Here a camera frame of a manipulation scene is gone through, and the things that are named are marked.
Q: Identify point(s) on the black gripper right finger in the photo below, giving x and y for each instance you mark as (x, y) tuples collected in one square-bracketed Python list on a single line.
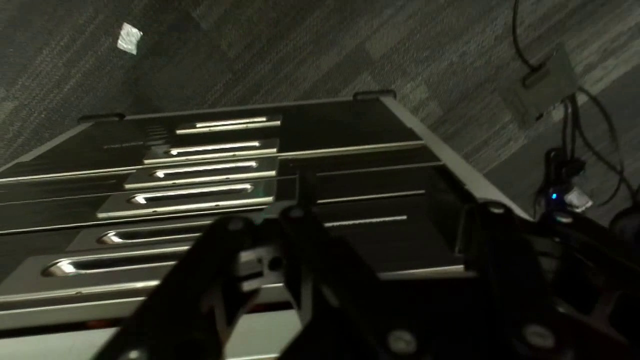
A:
[(512, 280)]

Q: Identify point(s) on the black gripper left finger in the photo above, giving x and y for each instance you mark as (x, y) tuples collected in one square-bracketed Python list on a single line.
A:
[(220, 287)]

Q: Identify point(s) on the small white plug adapter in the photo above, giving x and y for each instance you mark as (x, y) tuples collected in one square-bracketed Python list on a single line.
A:
[(579, 201)]

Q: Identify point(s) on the grey floor outlet box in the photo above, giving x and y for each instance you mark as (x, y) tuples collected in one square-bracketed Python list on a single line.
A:
[(541, 91)]

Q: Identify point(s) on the grey tool cabinet wooden top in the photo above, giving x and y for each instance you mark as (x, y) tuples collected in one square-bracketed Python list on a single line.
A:
[(347, 127)]

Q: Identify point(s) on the white paper scrap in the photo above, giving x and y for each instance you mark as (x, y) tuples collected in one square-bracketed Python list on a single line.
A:
[(128, 39)]

